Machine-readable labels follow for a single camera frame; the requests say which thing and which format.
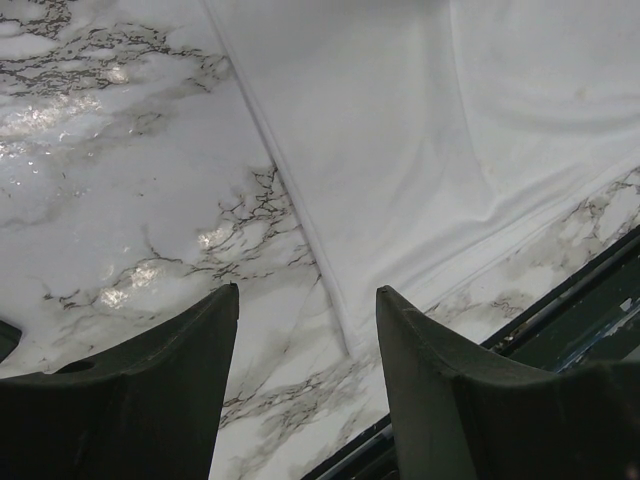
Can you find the white camisole garment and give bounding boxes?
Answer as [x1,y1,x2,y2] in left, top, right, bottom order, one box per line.
[209,1,639,356]

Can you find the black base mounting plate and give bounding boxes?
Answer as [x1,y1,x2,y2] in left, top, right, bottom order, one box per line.
[304,228,639,479]

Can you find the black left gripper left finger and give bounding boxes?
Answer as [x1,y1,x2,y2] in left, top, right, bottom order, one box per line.
[1,284,239,479]

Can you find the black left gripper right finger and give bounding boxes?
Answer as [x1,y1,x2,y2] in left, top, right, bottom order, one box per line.
[376,286,639,479]

